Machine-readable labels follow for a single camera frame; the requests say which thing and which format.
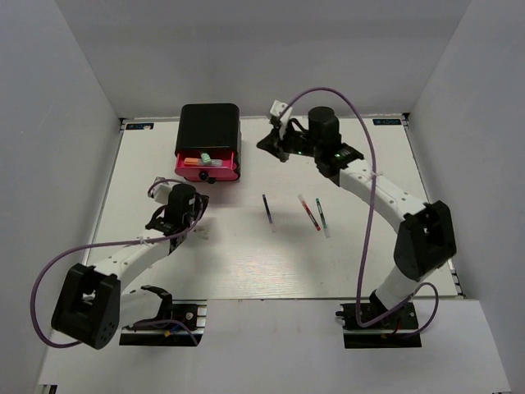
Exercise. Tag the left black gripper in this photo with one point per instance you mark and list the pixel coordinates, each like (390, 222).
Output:
(200, 199)

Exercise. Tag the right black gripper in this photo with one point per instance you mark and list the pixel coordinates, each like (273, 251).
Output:
(275, 145)

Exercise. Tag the pink top drawer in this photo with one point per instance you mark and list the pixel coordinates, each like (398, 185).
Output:
(230, 164)

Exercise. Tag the pink drawer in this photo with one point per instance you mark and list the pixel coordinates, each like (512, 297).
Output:
(210, 179)
(230, 164)

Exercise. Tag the orange highlighter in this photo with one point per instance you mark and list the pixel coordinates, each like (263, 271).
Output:
(192, 162)

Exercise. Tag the green highlighter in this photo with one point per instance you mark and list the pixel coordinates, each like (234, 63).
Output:
(206, 161)

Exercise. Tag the purple pen refill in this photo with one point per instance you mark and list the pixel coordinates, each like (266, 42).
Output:
(268, 213)

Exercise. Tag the red pen refill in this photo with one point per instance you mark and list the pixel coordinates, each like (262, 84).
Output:
(309, 212)

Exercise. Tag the green pen refill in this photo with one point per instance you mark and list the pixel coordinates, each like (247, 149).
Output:
(325, 227)

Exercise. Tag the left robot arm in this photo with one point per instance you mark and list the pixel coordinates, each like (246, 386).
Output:
(88, 308)

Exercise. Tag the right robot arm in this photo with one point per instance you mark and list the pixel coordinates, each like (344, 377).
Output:
(424, 231)

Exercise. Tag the white staples box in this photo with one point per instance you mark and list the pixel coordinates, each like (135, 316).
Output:
(202, 233)

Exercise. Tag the pink bottom drawer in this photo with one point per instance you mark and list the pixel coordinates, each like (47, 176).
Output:
(210, 179)

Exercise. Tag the black drawer cabinet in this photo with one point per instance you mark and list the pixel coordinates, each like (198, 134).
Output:
(205, 126)

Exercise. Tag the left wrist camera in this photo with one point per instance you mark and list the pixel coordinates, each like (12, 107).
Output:
(159, 190)

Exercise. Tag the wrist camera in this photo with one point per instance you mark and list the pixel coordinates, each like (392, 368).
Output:
(159, 190)
(279, 114)

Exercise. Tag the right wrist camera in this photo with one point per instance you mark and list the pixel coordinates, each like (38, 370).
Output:
(279, 114)

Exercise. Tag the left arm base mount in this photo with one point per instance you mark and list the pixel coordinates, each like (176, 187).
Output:
(182, 325)

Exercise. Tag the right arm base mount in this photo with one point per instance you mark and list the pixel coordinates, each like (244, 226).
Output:
(393, 332)

